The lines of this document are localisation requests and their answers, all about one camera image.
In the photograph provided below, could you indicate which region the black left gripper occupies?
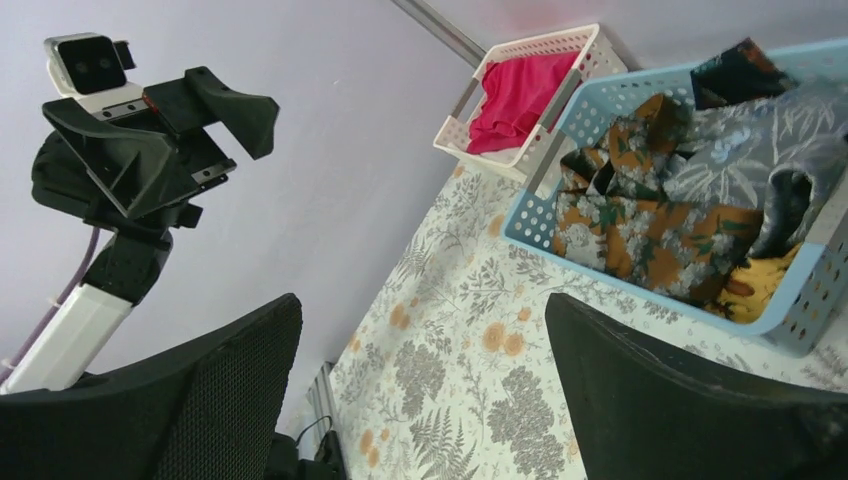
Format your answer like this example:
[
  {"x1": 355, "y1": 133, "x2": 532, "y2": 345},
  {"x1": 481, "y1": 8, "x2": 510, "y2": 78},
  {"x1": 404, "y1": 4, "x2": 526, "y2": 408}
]
[{"x1": 31, "y1": 66, "x2": 280, "y2": 234}]

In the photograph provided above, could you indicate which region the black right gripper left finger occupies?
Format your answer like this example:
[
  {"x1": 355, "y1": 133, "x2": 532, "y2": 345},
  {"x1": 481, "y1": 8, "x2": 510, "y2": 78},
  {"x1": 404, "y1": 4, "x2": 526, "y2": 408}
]
[{"x1": 1, "y1": 294, "x2": 302, "y2": 479}]

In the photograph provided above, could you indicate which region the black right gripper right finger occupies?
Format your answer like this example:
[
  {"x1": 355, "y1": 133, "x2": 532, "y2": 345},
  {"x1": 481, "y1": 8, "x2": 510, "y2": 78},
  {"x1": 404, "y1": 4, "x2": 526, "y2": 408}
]
[{"x1": 545, "y1": 293, "x2": 847, "y2": 479}]

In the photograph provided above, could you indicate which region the grey leaf pattern tie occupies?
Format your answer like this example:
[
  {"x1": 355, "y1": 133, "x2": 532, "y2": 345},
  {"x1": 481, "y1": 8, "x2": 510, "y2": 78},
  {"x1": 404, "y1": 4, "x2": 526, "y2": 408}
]
[{"x1": 661, "y1": 79, "x2": 847, "y2": 258}]

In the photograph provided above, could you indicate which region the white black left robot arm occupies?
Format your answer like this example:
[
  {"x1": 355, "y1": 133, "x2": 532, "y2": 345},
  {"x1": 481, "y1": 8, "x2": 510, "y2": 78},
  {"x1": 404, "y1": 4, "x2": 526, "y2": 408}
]
[{"x1": 1, "y1": 66, "x2": 280, "y2": 394}]

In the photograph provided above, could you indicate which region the yellow patterned tie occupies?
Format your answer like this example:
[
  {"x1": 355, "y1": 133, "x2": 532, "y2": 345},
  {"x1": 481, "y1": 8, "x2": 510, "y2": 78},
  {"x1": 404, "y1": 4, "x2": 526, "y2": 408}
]
[{"x1": 704, "y1": 245, "x2": 800, "y2": 324}]

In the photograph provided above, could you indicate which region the floral tablecloth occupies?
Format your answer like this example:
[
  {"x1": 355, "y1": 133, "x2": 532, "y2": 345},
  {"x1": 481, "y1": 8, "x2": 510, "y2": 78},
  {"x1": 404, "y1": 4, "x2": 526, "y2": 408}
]
[{"x1": 331, "y1": 163, "x2": 847, "y2": 479}]

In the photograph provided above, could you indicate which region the orange floral tie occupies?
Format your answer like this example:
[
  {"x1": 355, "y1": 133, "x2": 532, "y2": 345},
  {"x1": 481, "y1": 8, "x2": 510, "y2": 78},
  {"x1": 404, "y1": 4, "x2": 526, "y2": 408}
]
[{"x1": 552, "y1": 94, "x2": 763, "y2": 306}]

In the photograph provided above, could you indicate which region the light blue plastic basket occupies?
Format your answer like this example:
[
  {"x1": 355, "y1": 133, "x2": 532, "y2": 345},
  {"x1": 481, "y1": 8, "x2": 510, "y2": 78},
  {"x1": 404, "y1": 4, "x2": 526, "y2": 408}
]
[{"x1": 502, "y1": 63, "x2": 847, "y2": 357}]

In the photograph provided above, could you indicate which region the white plastic basket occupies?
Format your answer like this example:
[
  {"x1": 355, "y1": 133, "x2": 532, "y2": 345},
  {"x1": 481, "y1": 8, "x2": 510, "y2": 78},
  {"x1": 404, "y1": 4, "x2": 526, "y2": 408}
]
[{"x1": 433, "y1": 23, "x2": 628, "y2": 181}]

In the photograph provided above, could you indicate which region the magenta cloth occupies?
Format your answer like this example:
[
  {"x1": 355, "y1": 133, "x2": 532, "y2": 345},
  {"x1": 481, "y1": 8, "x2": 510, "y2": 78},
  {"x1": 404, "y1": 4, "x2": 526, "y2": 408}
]
[{"x1": 467, "y1": 52, "x2": 578, "y2": 155}]

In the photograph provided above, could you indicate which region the dark navy red tie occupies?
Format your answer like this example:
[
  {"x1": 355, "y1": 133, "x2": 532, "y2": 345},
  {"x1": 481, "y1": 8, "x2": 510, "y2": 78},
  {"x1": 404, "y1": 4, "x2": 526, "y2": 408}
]
[{"x1": 690, "y1": 38, "x2": 798, "y2": 110}]

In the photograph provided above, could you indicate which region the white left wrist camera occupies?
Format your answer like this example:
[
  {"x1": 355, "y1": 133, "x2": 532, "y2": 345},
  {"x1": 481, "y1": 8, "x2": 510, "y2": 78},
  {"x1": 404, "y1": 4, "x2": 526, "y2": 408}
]
[{"x1": 43, "y1": 32, "x2": 146, "y2": 120}]

